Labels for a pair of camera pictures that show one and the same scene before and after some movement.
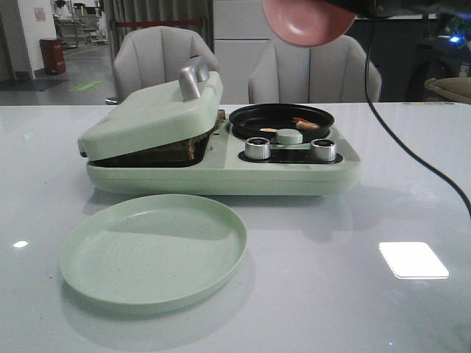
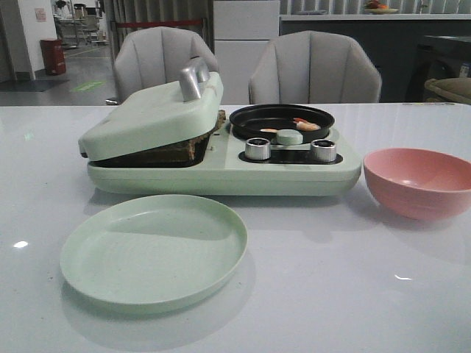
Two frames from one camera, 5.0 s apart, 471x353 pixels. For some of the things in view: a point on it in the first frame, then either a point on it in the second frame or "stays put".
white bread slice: x=177 y=154 stays put
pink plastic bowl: x=307 y=23 → x=419 y=184
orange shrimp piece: x=304 y=124 stays put
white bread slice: x=220 y=118 stays put
